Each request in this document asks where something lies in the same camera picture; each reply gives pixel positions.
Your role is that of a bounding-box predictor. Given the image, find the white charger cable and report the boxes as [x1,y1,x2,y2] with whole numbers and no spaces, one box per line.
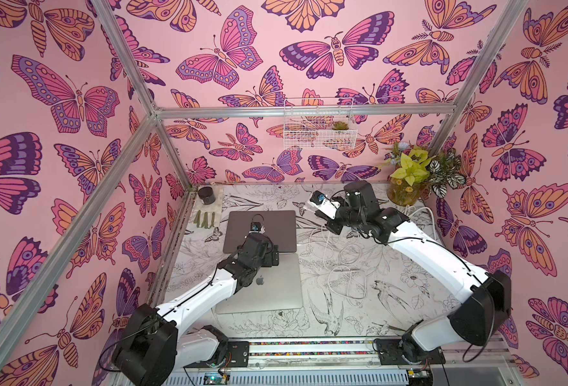
[295,226,362,271]

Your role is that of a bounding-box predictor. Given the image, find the dark grey laptop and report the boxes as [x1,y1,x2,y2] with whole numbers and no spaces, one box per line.
[223,210,297,253]

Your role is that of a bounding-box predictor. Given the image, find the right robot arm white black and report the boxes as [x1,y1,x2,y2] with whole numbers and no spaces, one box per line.
[309,180,512,363]

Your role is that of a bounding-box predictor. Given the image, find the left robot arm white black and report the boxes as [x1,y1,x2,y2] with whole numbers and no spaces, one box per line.
[98,232,279,385]

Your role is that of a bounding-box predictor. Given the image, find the silver laptop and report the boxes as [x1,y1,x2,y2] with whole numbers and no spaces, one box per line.
[215,253,303,315]

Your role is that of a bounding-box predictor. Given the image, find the glass vase with flowers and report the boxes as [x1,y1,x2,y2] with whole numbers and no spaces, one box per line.
[386,142,466,207]

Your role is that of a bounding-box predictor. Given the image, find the green clips on tray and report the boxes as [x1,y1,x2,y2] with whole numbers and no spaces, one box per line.
[192,210,217,229]

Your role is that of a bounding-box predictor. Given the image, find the black round speaker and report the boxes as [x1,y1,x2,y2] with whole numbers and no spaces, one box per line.
[197,186,216,205]

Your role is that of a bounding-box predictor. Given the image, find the small succulent plant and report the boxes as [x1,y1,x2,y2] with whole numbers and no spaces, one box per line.
[332,121,350,131]

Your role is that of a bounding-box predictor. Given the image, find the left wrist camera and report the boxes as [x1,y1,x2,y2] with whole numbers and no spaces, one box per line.
[250,221,264,233]

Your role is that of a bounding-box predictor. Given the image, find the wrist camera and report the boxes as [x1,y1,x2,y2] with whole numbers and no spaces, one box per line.
[309,191,340,220]
[250,221,264,233]

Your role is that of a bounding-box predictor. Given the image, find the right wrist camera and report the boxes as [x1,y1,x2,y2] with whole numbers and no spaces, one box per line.
[309,191,340,220]

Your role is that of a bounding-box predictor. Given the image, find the white power strip cord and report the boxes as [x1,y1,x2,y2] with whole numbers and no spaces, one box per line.
[404,206,439,242]

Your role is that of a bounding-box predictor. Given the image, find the white wire basket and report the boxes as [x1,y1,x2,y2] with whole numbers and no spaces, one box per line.
[281,97,358,152]

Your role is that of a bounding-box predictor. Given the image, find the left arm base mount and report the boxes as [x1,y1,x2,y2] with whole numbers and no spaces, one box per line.
[187,341,250,369]

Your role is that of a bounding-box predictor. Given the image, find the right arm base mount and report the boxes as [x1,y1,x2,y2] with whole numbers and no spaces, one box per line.
[372,338,446,366]

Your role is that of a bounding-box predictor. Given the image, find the aluminium frame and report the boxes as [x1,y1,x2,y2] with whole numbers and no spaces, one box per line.
[0,1,528,370]

